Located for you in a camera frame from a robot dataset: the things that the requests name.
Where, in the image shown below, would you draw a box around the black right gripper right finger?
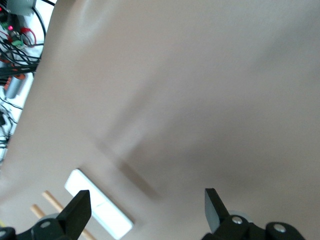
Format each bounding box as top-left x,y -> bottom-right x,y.
201,187 -> 306,240

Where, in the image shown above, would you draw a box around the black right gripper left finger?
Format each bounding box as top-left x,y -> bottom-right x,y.
0,189 -> 92,240

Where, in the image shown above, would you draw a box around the grey electronics box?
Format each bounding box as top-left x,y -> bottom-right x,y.
6,0 -> 38,16

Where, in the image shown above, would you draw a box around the wooden rack rod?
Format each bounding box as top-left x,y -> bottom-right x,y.
29,204 -> 46,220
41,190 -> 98,240

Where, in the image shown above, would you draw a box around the tangled black wires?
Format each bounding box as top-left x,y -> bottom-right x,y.
0,0 -> 57,151

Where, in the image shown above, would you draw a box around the grey cylindrical connector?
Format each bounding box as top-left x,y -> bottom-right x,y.
2,74 -> 26,100

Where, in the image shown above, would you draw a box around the green circuit board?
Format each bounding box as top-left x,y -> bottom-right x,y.
0,9 -> 28,50

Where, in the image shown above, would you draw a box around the white rack base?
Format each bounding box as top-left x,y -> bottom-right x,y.
64,169 -> 134,240

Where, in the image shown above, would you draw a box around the brown table mat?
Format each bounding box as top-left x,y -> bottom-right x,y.
0,0 -> 320,240

